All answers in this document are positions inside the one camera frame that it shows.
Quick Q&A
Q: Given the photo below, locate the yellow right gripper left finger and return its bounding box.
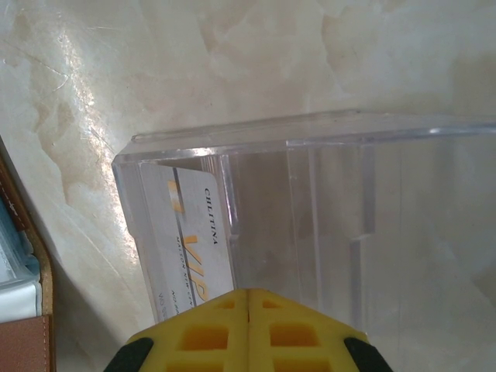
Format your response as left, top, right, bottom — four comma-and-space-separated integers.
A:
106, 288, 250, 372

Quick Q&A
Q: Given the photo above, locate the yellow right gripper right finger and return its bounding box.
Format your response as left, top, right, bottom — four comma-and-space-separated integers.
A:
247, 288, 383, 372

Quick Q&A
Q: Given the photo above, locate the brown leather card holder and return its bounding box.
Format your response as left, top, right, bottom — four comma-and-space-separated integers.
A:
0, 133, 55, 372

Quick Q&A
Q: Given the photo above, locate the white VIP card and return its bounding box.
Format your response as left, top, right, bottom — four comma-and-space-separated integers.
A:
139, 162, 237, 322

